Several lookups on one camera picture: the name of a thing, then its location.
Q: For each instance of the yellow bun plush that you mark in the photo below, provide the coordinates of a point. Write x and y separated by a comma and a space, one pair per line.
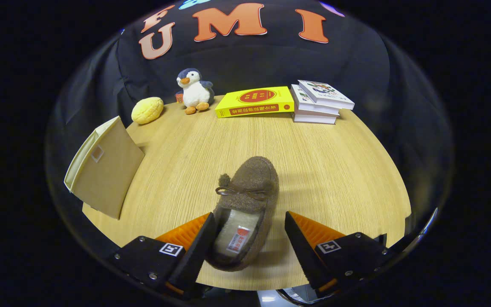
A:
147, 110

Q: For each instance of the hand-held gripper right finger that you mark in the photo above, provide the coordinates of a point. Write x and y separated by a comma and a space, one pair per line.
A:
303, 251

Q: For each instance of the yellow book red circle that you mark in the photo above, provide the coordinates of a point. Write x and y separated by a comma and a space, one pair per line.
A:
256, 100

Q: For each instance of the white book floral cover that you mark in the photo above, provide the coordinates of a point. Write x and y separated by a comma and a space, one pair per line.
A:
324, 94

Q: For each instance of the beige fabric storage box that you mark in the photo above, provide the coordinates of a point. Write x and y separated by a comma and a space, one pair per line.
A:
107, 170

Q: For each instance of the penguin plush toy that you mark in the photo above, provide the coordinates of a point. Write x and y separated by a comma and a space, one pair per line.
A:
195, 94

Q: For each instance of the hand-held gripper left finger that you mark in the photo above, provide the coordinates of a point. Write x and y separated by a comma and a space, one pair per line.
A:
196, 256

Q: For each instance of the brown fuzzy slipper shoe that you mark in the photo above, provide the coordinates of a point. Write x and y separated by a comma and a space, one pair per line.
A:
252, 175

